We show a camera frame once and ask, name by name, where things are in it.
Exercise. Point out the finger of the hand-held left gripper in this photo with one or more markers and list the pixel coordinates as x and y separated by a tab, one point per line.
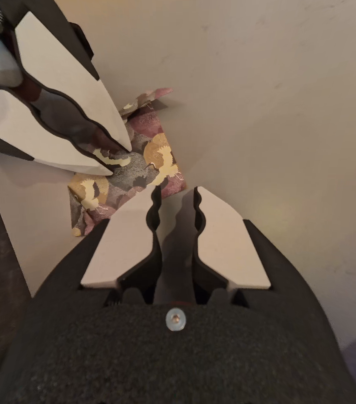
14	126
58	66

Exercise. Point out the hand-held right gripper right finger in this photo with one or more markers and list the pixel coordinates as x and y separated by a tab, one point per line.
231	249

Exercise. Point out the crane patterned origami paper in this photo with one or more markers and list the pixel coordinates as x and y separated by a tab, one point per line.
146	164

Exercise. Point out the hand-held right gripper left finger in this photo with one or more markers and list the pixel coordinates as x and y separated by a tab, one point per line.
124	249

